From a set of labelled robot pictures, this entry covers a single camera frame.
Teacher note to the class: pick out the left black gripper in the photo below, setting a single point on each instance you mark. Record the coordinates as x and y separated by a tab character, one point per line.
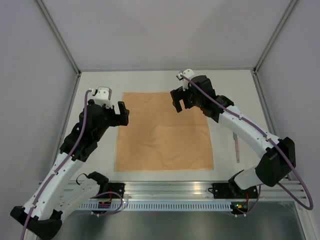
121	119

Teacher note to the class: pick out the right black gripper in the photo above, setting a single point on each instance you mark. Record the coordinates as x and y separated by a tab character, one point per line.
178	94

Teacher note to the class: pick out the peach cloth napkin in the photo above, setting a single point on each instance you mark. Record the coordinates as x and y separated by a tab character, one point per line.
158	138

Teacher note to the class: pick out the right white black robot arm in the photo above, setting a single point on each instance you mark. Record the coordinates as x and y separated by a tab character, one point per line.
277	156

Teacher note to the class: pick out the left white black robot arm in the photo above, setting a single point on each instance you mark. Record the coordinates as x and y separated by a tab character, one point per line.
45	212

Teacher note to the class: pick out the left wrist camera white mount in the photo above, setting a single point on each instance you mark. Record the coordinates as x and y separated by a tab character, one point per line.
102	96

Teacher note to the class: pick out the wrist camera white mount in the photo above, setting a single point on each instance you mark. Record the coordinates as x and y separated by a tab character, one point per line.
185	76
102	96

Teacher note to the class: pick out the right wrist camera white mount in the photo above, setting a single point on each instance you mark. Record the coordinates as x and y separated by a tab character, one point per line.
185	76

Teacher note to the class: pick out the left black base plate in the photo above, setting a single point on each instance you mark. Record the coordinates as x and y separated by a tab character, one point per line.
117	187

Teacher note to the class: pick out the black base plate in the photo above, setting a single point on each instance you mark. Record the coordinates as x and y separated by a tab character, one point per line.
117	187
222	190

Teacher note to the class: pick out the aluminium front rail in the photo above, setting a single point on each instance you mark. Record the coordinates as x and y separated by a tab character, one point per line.
189	190

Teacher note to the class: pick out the white slotted cable duct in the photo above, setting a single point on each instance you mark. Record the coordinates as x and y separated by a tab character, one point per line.
158	206

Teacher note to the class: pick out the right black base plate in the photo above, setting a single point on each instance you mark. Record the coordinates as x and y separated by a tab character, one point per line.
222	190

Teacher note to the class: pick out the aluminium frame left post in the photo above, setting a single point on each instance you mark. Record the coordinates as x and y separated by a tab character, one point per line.
57	35

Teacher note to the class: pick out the aluminium frame post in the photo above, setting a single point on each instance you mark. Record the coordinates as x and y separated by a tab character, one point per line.
275	34
57	35

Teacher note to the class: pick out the aluminium frame right post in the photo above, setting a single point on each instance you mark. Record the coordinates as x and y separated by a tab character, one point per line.
275	34

